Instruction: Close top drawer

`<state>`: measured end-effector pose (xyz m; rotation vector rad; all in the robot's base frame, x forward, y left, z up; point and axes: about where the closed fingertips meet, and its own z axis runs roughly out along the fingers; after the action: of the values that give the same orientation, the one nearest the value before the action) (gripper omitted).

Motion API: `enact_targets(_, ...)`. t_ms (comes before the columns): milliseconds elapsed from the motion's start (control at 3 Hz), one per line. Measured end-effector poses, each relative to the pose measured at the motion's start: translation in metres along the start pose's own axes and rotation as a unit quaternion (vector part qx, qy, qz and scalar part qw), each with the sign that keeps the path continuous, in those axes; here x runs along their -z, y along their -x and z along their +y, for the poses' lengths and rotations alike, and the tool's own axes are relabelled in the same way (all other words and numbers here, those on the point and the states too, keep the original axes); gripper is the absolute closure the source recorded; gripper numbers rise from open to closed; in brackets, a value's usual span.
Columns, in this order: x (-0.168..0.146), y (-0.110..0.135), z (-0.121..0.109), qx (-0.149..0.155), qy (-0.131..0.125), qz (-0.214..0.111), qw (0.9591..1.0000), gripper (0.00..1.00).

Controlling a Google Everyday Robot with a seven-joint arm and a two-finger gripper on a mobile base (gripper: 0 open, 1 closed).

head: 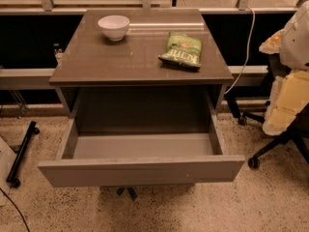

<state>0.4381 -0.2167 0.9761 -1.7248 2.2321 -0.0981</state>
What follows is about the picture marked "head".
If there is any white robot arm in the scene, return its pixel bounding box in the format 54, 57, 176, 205
259, 1, 309, 135

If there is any grey drawer cabinet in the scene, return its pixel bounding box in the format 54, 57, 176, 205
49, 9, 233, 106

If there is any black office chair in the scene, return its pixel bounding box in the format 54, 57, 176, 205
225, 54, 309, 169

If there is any green chip bag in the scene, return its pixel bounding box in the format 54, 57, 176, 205
158, 32, 203, 69

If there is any blue tape cross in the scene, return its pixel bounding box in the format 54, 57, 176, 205
116, 188, 137, 201

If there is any white ceramic bowl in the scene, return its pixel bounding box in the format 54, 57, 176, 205
98, 15, 130, 41

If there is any black wheeled stand leg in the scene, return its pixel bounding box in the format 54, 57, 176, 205
6, 121, 40, 188

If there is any white cable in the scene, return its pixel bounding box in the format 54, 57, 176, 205
224, 7, 256, 96

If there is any black floor cable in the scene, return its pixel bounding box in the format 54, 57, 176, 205
0, 187, 31, 232

